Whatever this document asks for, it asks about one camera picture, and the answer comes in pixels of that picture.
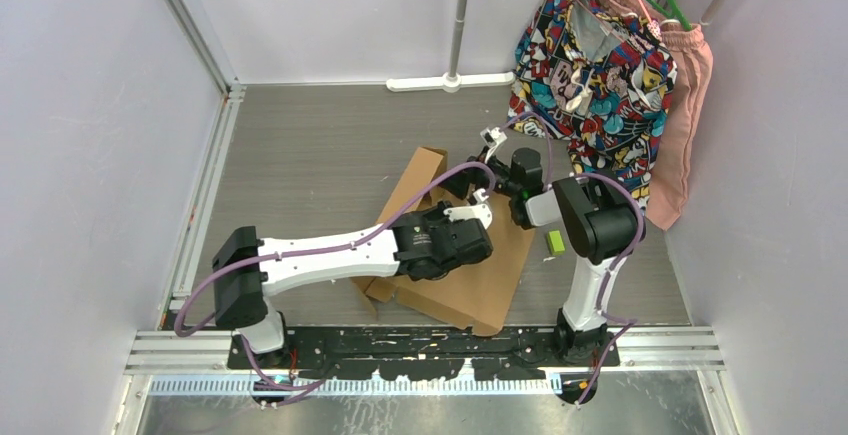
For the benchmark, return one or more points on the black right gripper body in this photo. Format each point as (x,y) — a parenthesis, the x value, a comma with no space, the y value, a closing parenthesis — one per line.
(503,181)

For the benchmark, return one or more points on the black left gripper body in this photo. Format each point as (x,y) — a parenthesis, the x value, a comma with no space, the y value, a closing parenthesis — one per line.
(438,219)

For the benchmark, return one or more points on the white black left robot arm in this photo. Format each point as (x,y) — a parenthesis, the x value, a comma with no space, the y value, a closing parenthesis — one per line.
(249,270)

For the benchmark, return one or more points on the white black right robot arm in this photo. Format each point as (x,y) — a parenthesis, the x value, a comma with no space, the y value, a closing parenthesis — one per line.
(603,223)

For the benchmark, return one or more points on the small green block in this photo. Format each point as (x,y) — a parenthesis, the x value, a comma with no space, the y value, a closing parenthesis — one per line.
(555,243)

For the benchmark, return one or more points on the white rack stand with pole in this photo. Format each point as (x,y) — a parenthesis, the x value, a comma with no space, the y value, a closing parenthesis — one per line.
(452,81)

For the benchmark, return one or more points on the colourful cartoon print garment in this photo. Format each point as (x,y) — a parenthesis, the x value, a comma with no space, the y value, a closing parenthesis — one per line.
(599,80)

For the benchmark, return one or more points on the pink garment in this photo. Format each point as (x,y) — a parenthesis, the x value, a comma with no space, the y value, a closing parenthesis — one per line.
(669,186)

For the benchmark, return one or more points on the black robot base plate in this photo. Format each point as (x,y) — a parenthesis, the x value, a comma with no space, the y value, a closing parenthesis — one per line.
(437,354)

